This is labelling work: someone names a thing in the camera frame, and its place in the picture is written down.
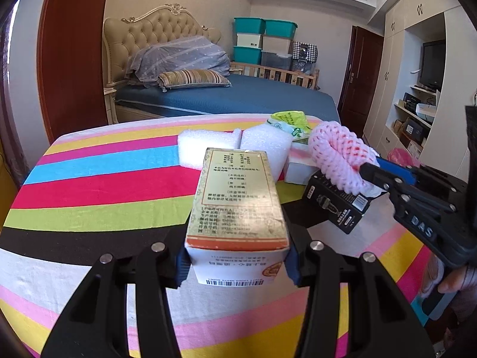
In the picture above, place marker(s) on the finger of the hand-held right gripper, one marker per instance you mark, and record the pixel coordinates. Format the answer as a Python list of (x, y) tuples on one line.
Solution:
[(387, 184), (398, 171)]

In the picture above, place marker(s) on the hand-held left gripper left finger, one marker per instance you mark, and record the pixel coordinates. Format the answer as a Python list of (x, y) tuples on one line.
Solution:
[(182, 268)]

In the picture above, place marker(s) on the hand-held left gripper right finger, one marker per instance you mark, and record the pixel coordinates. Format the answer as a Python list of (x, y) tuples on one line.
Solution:
[(294, 268)]

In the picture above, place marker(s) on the trash bin with pink bag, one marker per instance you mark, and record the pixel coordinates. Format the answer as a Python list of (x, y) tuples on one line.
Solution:
[(398, 156)]

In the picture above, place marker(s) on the black cardboard box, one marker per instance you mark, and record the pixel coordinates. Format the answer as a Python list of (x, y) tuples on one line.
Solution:
[(331, 205)]

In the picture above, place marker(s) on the pink foam fruit net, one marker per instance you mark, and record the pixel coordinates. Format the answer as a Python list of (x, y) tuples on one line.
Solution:
[(335, 149)]

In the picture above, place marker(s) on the yellow and white medicine box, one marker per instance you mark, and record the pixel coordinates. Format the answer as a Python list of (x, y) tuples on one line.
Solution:
[(234, 201)]

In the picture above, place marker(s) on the white cardboard box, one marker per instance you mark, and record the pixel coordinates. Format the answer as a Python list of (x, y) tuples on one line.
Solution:
[(298, 164)]

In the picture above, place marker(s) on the green snack wrapper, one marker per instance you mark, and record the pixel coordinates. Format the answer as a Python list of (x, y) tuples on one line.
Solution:
[(289, 125)]

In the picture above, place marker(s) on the white foam block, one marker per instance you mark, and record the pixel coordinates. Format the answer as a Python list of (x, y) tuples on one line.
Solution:
[(208, 147), (266, 149)]

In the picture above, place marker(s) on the person's right hand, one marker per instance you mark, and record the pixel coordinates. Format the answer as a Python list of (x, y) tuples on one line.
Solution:
[(454, 281)]

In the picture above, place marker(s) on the dark safe box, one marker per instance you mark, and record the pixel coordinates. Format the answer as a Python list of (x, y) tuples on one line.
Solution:
[(414, 128)]

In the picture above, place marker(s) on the white shelf device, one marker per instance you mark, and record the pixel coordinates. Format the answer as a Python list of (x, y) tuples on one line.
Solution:
[(425, 113)]

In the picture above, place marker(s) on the black shelf device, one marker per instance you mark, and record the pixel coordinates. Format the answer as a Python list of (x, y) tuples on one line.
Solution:
[(411, 102)]

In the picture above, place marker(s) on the dark wooden door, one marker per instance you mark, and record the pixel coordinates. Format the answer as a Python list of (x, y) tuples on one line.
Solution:
[(359, 74)]

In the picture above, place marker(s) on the black television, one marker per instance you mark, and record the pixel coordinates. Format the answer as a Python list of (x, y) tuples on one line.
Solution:
[(433, 65)]

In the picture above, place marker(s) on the white built-in wardrobe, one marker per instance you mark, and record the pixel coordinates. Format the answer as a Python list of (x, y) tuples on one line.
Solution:
[(458, 63)]

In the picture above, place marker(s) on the striped colourful tablecloth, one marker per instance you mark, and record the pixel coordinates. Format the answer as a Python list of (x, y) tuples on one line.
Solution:
[(93, 179)]

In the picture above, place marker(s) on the dark fabric bag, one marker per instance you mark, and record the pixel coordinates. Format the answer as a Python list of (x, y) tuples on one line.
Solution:
[(305, 67)]

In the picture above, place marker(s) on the black and white checked bag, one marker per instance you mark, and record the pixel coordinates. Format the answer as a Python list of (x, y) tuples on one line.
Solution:
[(305, 51)]

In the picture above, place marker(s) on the bed with beige headboard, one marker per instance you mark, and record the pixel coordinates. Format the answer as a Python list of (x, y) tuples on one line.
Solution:
[(261, 97)]

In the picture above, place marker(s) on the grey translucent storage box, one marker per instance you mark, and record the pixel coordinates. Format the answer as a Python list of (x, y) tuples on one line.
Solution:
[(276, 60)]

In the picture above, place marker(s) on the beige translucent storage box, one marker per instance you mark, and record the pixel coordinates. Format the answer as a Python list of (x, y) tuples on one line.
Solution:
[(277, 44)]

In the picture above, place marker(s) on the cream nightstand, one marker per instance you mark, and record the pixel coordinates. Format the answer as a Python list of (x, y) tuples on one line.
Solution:
[(110, 104)]

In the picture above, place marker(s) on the teal storage box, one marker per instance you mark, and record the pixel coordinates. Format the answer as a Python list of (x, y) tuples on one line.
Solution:
[(247, 55), (280, 29), (249, 25)]

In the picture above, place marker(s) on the striped pillow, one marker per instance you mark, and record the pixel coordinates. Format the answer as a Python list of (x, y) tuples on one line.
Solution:
[(193, 78)]

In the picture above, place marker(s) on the white storage box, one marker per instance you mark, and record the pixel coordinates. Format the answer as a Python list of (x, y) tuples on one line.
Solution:
[(249, 41)]

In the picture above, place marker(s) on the blue dotted duvet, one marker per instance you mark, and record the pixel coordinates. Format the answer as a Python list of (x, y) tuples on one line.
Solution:
[(179, 56)]

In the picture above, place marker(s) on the wooden crib rail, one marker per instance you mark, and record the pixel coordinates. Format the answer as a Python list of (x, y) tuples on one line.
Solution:
[(275, 74)]

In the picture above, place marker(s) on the brown wooden door frame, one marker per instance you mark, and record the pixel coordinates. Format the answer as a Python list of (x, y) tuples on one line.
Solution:
[(70, 63)]

